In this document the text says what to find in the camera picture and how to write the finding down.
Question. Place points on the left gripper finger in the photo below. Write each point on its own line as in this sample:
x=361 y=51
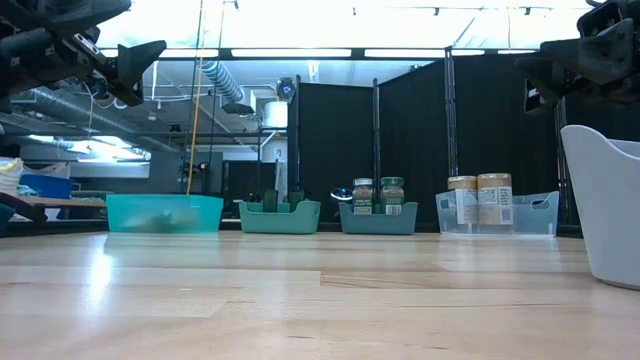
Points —
x=132 y=90
x=140 y=55

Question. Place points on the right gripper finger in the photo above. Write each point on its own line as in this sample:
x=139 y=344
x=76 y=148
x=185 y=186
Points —
x=605 y=55
x=547 y=77

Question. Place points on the white plastic bin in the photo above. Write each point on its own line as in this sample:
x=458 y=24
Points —
x=600 y=210

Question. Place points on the gold label spice jar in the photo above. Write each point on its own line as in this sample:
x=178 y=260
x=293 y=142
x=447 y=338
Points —
x=495 y=200
x=462 y=200

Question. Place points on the green lid spice jar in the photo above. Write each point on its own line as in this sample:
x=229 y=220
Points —
x=362 y=197
x=392 y=196

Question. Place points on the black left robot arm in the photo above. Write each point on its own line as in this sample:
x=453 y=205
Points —
x=75 y=12

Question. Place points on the black partition pole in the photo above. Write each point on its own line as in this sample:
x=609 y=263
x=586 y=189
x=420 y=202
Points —
x=559 y=140
x=451 y=125
x=376 y=130

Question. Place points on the black lamp shade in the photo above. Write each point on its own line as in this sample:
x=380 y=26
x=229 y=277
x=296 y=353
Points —
x=237 y=108

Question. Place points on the teal translucent bin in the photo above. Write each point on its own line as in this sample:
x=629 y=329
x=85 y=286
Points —
x=165 y=205

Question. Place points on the pale plastic bag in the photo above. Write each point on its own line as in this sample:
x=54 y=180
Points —
x=10 y=172

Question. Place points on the blue storage bin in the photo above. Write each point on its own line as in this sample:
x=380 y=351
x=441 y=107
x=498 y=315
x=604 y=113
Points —
x=47 y=186

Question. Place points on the black shelf rack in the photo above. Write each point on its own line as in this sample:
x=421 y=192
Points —
x=240 y=175

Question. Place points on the wooden background table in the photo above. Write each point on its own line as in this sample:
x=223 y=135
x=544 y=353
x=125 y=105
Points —
x=50 y=202

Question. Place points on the clear plastic bin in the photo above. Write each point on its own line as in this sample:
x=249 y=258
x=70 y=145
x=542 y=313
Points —
x=535 y=220

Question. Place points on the white cylinder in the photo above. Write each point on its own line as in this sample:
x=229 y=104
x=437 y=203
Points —
x=275 y=114

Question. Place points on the round black blue device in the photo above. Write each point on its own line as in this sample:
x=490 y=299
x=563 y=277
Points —
x=286 y=90

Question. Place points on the green plastic bin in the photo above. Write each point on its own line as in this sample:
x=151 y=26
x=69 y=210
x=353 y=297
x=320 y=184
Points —
x=280 y=222

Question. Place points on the blue-grey plastic bin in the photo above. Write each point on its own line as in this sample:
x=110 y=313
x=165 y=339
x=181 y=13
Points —
x=377 y=224

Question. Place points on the shiny dark round object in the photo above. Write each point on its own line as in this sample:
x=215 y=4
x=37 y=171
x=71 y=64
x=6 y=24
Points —
x=341 y=194

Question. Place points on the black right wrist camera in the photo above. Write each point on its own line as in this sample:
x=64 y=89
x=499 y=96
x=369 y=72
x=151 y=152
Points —
x=600 y=17

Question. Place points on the grey ceiling duct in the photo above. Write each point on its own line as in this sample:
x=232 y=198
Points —
x=60 y=112

